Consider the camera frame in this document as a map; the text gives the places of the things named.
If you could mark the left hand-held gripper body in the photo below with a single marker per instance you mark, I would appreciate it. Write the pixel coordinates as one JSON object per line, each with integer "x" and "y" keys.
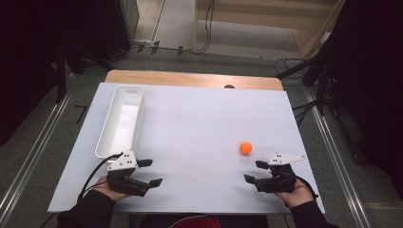
{"x": 123, "y": 182}

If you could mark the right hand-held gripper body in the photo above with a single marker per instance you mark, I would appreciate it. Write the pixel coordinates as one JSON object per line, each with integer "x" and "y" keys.
{"x": 278, "y": 182}

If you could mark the orange ball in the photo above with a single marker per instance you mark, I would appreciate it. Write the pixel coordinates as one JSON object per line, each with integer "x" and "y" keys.
{"x": 246, "y": 148}

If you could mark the long white plastic bin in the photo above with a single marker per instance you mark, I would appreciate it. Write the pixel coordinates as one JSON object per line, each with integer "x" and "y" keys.
{"x": 122, "y": 126}

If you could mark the person's left hand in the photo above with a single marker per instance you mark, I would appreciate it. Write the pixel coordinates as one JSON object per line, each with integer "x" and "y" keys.
{"x": 103, "y": 188}

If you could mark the person's right hand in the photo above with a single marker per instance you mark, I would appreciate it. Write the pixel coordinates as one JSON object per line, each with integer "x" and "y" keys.
{"x": 297, "y": 196}

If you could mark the person's red garment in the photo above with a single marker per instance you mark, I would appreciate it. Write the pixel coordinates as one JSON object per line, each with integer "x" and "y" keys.
{"x": 199, "y": 222}

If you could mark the small dark object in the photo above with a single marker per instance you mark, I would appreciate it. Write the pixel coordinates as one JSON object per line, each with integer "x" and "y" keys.
{"x": 229, "y": 86}

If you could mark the wooden table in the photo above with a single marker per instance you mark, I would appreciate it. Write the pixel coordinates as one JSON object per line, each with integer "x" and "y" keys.
{"x": 190, "y": 78}

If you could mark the black stand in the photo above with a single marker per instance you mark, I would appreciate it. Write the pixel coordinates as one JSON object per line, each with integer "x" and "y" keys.
{"x": 60, "y": 72}
{"x": 320, "y": 82}

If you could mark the dark cabinet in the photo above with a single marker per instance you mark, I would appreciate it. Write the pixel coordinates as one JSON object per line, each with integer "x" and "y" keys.
{"x": 117, "y": 28}

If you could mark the dark curtain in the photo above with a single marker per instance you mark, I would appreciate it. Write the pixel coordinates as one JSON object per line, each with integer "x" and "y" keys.
{"x": 28, "y": 63}
{"x": 374, "y": 79}

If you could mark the metal floor rail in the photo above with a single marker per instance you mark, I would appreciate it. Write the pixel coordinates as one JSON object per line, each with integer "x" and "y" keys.
{"x": 339, "y": 158}
{"x": 34, "y": 152}

